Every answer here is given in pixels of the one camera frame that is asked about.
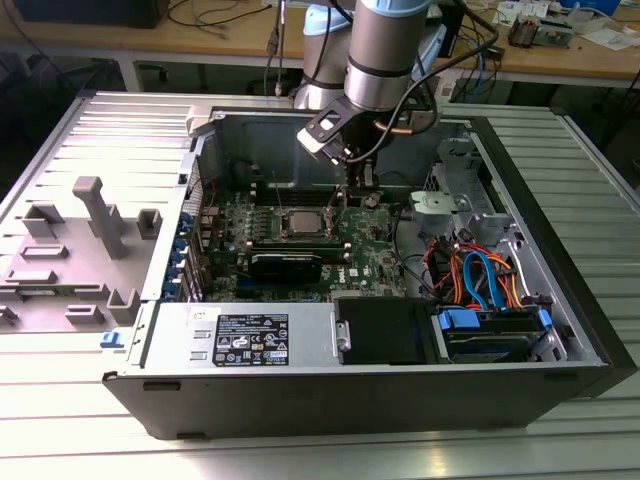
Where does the metal socket cover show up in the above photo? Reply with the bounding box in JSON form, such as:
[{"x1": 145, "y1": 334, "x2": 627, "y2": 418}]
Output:
[{"x1": 323, "y1": 184, "x2": 347, "y2": 232}]

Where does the black RAM slot bank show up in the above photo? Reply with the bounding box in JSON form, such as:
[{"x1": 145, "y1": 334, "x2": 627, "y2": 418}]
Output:
[{"x1": 251, "y1": 182, "x2": 346, "y2": 207}]

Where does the CPU socket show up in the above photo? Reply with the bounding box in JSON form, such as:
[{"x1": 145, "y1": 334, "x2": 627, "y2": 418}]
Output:
[{"x1": 276, "y1": 202, "x2": 341, "y2": 242}]

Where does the silver drive cage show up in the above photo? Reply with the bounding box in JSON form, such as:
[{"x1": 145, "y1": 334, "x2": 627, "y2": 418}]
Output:
[{"x1": 422, "y1": 137, "x2": 531, "y2": 261}]

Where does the green motherboard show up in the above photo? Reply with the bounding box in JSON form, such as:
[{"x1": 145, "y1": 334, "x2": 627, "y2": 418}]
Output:
[{"x1": 199, "y1": 187, "x2": 416, "y2": 304}]

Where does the black graphics card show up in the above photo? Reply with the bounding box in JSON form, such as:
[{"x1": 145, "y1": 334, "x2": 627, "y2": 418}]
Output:
[{"x1": 247, "y1": 249, "x2": 324, "y2": 286}]

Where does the black upright speaker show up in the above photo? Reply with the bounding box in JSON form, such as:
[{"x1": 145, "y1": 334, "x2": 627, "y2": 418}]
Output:
[{"x1": 442, "y1": 0, "x2": 469, "y2": 59}]

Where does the white case latch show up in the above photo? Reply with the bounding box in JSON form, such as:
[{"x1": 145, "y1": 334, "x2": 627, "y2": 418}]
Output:
[{"x1": 184, "y1": 104, "x2": 224, "y2": 139}]

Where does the printed leaflet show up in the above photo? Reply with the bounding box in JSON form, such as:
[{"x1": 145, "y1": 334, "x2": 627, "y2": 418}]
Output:
[{"x1": 492, "y1": 2, "x2": 549, "y2": 26}]

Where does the small finned metal device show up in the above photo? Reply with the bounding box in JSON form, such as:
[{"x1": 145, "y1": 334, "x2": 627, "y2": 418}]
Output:
[{"x1": 508, "y1": 13, "x2": 540, "y2": 50}]

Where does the wooden workbench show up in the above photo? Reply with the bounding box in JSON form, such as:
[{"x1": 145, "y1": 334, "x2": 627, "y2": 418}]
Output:
[{"x1": 0, "y1": 0, "x2": 640, "y2": 94}]

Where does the grey electronics box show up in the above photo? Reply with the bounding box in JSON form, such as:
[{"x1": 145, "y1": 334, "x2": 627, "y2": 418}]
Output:
[{"x1": 537, "y1": 14, "x2": 574, "y2": 50}]

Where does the hard disk in blue carrier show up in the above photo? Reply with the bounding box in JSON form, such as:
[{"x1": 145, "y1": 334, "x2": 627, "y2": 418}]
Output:
[{"x1": 432, "y1": 307, "x2": 554, "y2": 364}]

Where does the black PC case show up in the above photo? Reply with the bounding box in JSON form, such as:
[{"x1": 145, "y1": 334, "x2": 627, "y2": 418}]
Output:
[{"x1": 102, "y1": 102, "x2": 639, "y2": 441}]

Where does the white paper sheet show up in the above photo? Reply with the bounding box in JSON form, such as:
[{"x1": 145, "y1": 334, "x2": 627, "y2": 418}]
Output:
[{"x1": 579, "y1": 27, "x2": 640, "y2": 51}]

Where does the silver power supply with label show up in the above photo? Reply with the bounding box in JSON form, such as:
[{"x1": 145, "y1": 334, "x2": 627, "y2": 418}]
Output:
[{"x1": 142, "y1": 302, "x2": 339, "y2": 369}]

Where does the large black box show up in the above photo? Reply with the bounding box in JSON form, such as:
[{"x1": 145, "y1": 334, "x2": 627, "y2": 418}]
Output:
[{"x1": 12, "y1": 0, "x2": 164, "y2": 29}]

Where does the grey parts rack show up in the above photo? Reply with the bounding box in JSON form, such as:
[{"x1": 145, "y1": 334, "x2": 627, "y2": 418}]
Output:
[{"x1": 0, "y1": 174, "x2": 164, "y2": 334}]

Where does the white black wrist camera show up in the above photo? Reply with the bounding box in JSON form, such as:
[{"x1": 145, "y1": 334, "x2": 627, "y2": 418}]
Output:
[{"x1": 297, "y1": 99, "x2": 354, "y2": 164}]

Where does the silver metal bracket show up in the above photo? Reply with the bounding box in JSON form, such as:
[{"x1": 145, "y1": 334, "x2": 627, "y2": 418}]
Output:
[{"x1": 407, "y1": 189, "x2": 474, "y2": 226}]

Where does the black wire in case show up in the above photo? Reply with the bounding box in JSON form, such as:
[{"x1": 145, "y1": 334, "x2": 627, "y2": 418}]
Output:
[{"x1": 391, "y1": 197, "x2": 439, "y2": 304}]

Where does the blue desk cable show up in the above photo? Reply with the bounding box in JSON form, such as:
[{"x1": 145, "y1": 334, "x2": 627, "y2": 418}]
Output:
[{"x1": 477, "y1": 42, "x2": 489, "y2": 96}]

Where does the blue wire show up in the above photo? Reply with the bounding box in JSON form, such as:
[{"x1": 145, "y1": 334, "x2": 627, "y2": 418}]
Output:
[{"x1": 462, "y1": 252, "x2": 506, "y2": 314}]

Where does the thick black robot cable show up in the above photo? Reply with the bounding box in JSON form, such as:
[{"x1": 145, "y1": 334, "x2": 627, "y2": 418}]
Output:
[{"x1": 344, "y1": 0, "x2": 502, "y2": 166}]

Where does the orange wire bundle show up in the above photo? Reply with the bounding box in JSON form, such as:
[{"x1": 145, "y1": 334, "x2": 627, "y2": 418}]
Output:
[{"x1": 424, "y1": 239, "x2": 531, "y2": 311}]

